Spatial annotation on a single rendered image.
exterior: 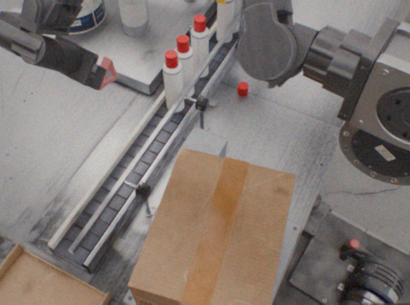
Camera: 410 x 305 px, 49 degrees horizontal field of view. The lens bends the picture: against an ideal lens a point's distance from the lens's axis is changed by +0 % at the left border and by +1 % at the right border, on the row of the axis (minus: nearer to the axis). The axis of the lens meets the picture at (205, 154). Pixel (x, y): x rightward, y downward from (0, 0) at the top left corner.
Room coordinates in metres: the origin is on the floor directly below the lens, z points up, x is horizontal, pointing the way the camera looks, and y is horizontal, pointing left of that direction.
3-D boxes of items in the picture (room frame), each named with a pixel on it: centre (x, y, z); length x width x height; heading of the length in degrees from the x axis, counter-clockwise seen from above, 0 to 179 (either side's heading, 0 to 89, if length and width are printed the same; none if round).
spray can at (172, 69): (0.83, 0.09, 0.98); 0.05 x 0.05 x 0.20
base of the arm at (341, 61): (0.43, -0.18, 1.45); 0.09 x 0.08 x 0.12; 147
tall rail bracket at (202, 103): (0.78, 0.03, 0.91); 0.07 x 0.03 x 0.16; 63
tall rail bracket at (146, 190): (0.52, 0.17, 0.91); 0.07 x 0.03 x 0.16; 63
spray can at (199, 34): (0.96, 0.01, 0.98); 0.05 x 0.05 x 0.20
